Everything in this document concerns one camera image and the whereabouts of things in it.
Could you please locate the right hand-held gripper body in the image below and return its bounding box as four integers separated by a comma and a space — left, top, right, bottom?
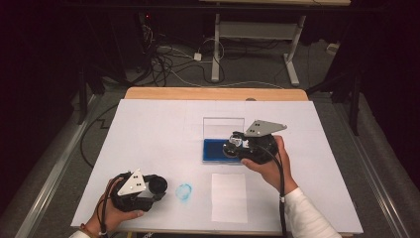
239, 119, 287, 166

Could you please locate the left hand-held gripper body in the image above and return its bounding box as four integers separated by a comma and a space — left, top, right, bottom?
110, 168, 157, 212

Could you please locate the stamp with clear handle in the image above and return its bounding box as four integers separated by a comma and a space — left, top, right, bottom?
222, 137, 245, 159

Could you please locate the blue ink pad box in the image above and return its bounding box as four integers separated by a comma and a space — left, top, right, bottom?
202, 117, 246, 164

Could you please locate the person's right hand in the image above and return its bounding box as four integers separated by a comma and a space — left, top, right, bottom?
241, 135, 298, 196

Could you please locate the person's left hand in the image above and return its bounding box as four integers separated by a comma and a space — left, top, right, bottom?
88, 179, 145, 234

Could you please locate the large white board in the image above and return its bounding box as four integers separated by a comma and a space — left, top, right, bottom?
70, 98, 365, 236

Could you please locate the white paper sheet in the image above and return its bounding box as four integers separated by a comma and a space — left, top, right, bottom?
211, 173, 249, 224

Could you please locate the wooden table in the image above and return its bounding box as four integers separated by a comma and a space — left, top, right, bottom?
124, 86, 310, 102

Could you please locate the blue ink ring stain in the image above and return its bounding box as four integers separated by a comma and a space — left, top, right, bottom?
174, 182, 193, 202

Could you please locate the left hand-held gripper cable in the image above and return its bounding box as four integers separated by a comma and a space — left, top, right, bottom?
98, 175, 125, 238

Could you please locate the hand-held gripper cable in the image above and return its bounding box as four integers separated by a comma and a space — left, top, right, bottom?
256, 144, 289, 238
98, 175, 125, 238

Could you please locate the right hand-held gripper cable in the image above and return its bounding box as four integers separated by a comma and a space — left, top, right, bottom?
256, 144, 289, 238

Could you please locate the black floor cable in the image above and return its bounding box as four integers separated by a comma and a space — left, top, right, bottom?
79, 103, 119, 169

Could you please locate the aluminium floor rail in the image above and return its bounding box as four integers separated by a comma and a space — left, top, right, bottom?
14, 93, 102, 238
331, 102, 412, 238

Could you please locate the white metal desk frame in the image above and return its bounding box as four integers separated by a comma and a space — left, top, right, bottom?
197, 0, 352, 87

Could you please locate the tangle of floor cables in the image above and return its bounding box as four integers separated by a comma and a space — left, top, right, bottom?
137, 23, 229, 87

